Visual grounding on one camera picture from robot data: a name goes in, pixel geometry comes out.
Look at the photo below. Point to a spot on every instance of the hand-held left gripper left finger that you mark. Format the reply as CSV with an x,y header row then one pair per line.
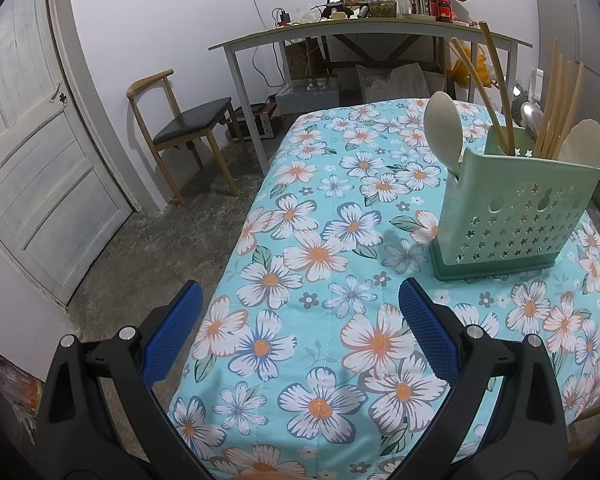
x,y
172,332

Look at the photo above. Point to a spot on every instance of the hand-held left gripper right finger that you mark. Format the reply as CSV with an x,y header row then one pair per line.
x,y
427,330

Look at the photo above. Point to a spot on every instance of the green plastic utensil holder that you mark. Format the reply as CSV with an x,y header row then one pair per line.
x,y
510,230

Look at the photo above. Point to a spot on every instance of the large metal spoon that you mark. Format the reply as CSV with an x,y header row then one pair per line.
x,y
530,114

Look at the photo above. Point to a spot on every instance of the bundle of wooden chopsticks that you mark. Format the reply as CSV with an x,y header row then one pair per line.
x,y
496,85

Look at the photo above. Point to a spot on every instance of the floral blue tablecloth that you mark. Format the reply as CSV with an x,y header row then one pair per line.
x,y
330,260

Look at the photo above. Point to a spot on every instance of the crumpled plastic bag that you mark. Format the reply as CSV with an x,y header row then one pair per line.
x,y
10,385

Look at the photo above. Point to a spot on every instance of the light wooden chair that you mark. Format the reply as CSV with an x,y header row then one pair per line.
x,y
597,415

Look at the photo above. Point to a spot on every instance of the cream plastic rice spoon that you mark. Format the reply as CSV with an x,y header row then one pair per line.
x,y
442,130
585,142

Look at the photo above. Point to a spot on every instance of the wooden chair with black seat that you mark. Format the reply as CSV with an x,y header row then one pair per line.
x,y
195,120

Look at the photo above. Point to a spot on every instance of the white panelled door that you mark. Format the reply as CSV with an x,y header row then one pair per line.
x,y
40,160

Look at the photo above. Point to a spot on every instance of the grey sack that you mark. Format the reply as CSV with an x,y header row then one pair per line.
x,y
390,80

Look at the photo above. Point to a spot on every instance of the yellow plastic bag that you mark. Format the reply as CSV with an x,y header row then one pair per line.
x,y
467,72

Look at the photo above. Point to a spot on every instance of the white foam box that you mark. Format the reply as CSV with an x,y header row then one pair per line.
x,y
307,96

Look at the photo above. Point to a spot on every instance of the cardboard box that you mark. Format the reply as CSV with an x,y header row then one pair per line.
x,y
300,57

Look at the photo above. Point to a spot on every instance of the glass jar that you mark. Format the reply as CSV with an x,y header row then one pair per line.
x,y
382,6

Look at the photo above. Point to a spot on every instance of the black gadget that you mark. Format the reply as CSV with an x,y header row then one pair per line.
x,y
335,10

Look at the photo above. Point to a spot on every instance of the grey metal-frame desk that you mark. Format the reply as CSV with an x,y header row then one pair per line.
x,y
330,27

